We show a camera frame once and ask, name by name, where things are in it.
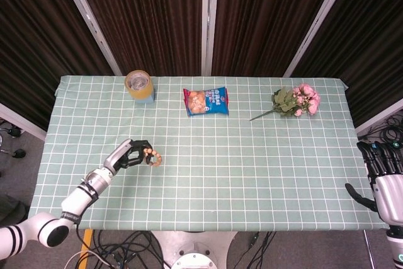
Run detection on pink artificial flower bouquet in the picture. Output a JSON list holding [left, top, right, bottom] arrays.
[[249, 83, 321, 122]]

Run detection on blue snack bag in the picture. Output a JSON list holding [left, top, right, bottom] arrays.
[[183, 86, 230, 118]]

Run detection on white cable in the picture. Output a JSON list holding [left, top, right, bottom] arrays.
[[64, 249, 116, 269]]

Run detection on wooden bead bracelet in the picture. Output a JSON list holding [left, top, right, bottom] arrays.
[[142, 147, 162, 168]]

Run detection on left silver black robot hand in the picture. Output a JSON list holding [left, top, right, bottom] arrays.
[[103, 138, 155, 171]]

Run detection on yellowish packing tape roll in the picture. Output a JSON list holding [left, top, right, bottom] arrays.
[[124, 69, 154, 100]]

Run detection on black floor cable bundle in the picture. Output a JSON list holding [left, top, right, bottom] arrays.
[[75, 223, 167, 269]]

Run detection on green checked tablecloth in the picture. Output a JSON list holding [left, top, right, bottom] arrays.
[[28, 75, 388, 232]]

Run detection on slanted aluminium partition post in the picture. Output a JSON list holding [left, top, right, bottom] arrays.
[[55, 0, 123, 76], [282, 0, 356, 78]]

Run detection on black chair base casters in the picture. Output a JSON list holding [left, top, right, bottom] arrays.
[[0, 119, 28, 159]]

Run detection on black box with green lights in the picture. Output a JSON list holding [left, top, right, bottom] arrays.
[[370, 140, 403, 154]]

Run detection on coiled black cables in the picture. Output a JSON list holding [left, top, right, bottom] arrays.
[[358, 113, 403, 144]]

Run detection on low aluminium partition rail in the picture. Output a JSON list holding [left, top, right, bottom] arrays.
[[0, 102, 48, 142], [355, 98, 403, 136]]

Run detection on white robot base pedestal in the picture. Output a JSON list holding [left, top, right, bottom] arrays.
[[150, 230, 237, 269]]

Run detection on black cable with connector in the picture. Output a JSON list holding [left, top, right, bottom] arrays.
[[242, 231, 278, 269]]

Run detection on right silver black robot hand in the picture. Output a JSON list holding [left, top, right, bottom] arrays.
[[344, 141, 403, 227]]

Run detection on upright aluminium partition post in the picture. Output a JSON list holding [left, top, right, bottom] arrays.
[[200, 0, 220, 76]]

